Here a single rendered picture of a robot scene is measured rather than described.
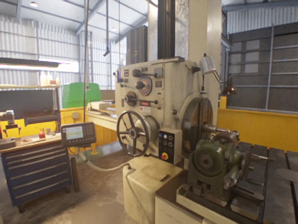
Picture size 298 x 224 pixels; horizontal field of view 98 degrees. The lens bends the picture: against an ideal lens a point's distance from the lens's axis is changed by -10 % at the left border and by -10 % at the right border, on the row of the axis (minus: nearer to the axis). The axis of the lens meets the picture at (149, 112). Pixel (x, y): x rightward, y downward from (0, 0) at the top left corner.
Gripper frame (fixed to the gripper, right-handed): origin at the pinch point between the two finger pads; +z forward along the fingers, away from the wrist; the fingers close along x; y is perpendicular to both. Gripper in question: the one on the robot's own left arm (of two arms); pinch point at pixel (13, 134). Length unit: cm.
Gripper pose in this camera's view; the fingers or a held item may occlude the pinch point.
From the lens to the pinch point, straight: 249.2
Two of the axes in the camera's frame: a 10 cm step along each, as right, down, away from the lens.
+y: 7.1, 1.1, -6.9
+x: 7.0, -1.1, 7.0
